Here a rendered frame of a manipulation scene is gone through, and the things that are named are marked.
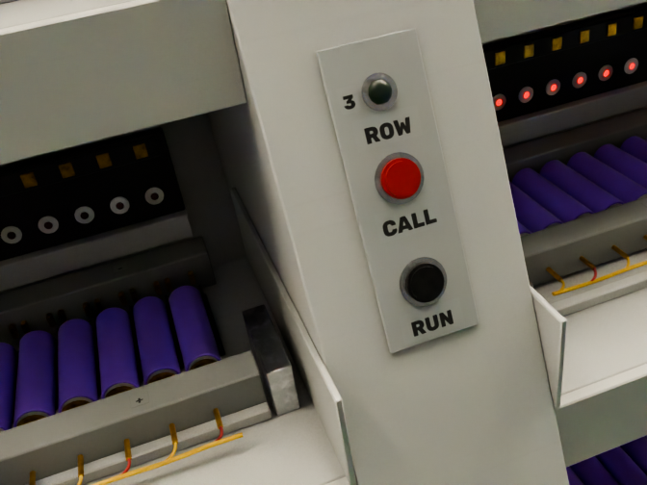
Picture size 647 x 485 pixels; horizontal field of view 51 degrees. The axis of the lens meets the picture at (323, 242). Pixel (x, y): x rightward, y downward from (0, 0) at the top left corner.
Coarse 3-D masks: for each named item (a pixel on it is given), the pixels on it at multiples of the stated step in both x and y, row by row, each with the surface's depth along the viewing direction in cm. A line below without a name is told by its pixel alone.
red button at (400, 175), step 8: (392, 160) 26; (400, 160) 26; (408, 160) 26; (384, 168) 26; (392, 168) 26; (400, 168) 26; (408, 168) 26; (416, 168) 26; (384, 176) 26; (392, 176) 26; (400, 176) 26; (408, 176) 26; (416, 176) 26; (384, 184) 26; (392, 184) 26; (400, 184) 26; (408, 184) 26; (416, 184) 26; (392, 192) 26; (400, 192) 26; (408, 192) 26
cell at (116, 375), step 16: (96, 320) 37; (112, 320) 37; (128, 320) 37; (112, 336) 35; (128, 336) 36; (112, 352) 34; (128, 352) 35; (112, 368) 33; (128, 368) 34; (112, 384) 32; (128, 384) 33
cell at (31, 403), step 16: (32, 336) 36; (48, 336) 37; (32, 352) 35; (48, 352) 36; (32, 368) 34; (48, 368) 35; (16, 384) 34; (32, 384) 33; (48, 384) 34; (16, 400) 33; (32, 400) 32; (48, 400) 33; (16, 416) 32; (48, 416) 32
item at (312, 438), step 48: (96, 240) 40; (144, 240) 41; (0, 288) 40; (240, 288) 41; (240, 336) 37; (288, 336) 34; (288, 384) 31; (240, 432) 31; (288, 432) 31; (336, 432) 27; (96, 480) 30; (144, 480) 30; (192, 480) 30; (240, 480) 29; (288, 480) 29; (336, 480) 29
